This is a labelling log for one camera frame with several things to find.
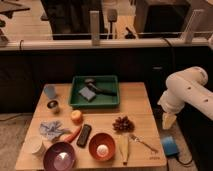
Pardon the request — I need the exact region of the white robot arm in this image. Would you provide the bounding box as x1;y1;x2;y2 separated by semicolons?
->
158;66;213;130

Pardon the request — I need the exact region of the small metal cup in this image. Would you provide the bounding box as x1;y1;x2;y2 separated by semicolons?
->
47;100;60;114

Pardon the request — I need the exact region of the bunch of dark grapes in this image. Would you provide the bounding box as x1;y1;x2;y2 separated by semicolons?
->
112;116;134;132

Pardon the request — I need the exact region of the purple bowl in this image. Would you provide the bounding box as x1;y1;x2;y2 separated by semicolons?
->
43;142;76;171

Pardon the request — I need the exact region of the blue object on floor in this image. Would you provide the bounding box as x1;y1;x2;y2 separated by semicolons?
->
161;136;179;157

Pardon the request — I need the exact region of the orange fruit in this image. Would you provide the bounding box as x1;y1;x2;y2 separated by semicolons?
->
71;110;83;124

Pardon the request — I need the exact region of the red bowl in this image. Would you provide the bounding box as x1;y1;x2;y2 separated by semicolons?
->
89;133;116;161

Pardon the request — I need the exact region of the blue sponge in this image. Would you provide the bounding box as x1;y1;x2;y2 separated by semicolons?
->
79;87;96;101

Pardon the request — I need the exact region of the white egg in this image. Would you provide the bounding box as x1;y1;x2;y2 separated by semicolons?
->
96;144;109;157

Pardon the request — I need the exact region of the green plastic tray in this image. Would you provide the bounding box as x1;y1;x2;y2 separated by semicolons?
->
68;75;120;109

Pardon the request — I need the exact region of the black brush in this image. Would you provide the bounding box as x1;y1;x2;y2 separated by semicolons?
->
84;78;117;96

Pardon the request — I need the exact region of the metal fork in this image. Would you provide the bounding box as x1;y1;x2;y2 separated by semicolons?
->
129;134;158;153

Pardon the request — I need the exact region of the orange carrot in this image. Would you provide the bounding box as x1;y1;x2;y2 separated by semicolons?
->
64;126;82;143

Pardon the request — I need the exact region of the wooden board table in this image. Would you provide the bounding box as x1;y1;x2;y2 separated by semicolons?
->
25;82;167;170

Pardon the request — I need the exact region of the wooden spatula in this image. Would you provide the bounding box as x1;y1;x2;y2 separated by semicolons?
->
119;134;129;165

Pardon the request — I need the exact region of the blue crumpled cloth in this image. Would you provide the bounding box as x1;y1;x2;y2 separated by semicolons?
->
39;120;70;141

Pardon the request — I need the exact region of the white cup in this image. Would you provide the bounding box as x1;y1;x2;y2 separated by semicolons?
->
25;136;45;156

